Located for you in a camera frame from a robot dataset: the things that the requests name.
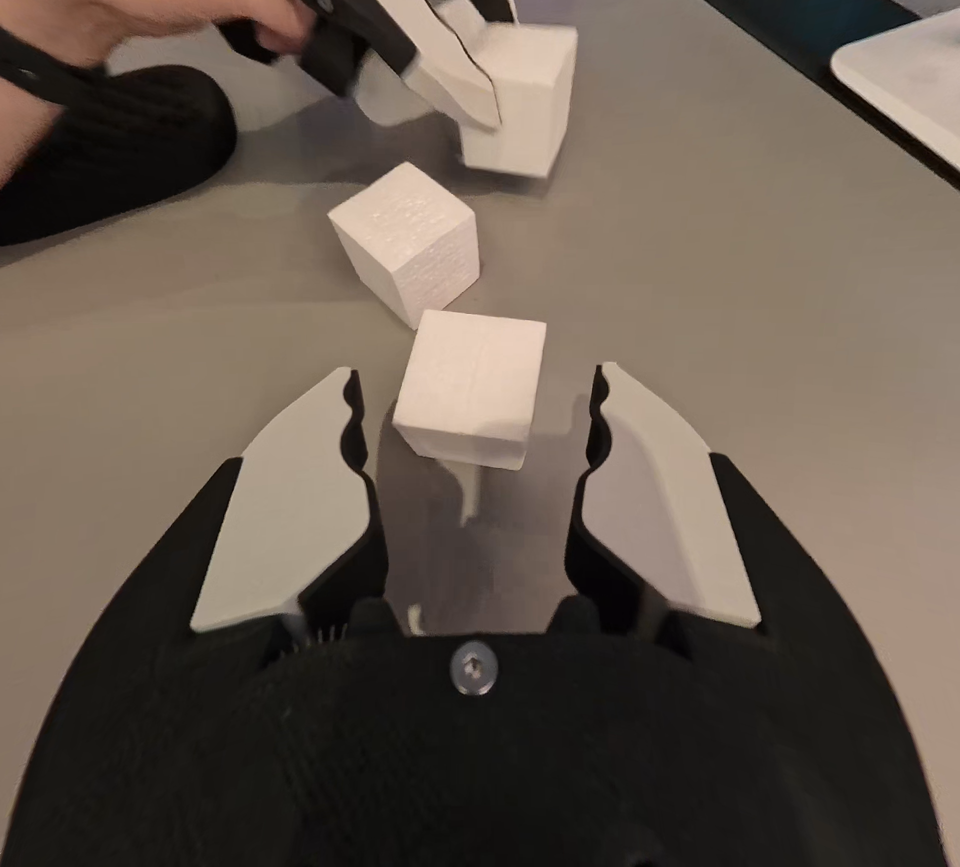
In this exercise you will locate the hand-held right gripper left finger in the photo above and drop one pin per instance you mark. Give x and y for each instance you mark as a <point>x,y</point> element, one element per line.
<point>292,507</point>

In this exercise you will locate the black padded wrist rest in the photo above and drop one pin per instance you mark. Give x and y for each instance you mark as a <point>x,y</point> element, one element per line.
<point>135,147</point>

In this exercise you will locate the white hard foam cube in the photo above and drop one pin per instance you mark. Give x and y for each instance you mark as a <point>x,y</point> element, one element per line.
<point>532,102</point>
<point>472,372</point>
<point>405,229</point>

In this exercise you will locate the black wrist watch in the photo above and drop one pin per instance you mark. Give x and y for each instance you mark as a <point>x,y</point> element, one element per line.
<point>45,76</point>

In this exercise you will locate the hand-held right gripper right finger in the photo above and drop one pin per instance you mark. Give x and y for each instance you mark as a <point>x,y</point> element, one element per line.
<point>667,507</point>

